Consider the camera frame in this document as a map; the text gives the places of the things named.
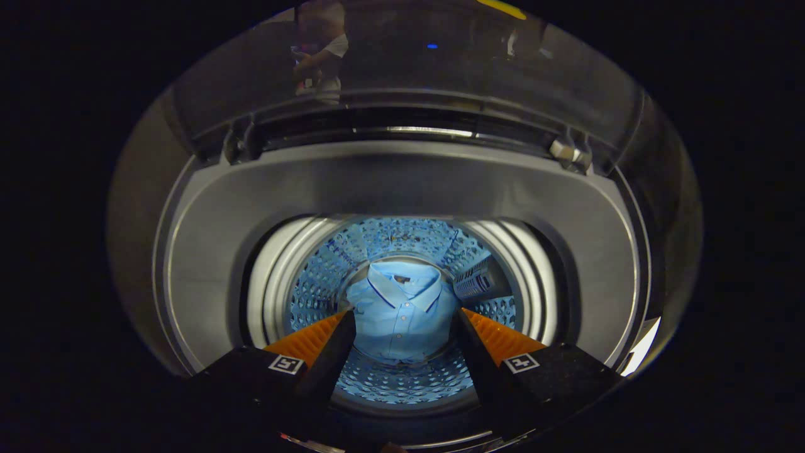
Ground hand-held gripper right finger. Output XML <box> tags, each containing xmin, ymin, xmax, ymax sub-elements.
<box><xmin>454</xmin><ymin>306</ymin><xmax>625</xmax><ymax>436</ymax></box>

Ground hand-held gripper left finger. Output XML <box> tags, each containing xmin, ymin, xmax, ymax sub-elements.
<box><xmin>187</xmin><ymin>310</ymin><xmax>358</xmax><ymax>441</ymax></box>

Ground light blue polo shirt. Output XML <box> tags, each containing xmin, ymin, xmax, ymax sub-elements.
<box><xmin>345</xmin><ymin>261</ymin><xmax>458</xmax><ymax>364</ymax></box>

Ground grey washing machine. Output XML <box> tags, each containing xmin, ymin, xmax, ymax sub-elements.
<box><xmin>107</xmin><ymin>82</ymin><xmax>702</xmax><ymax>451</ymax></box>

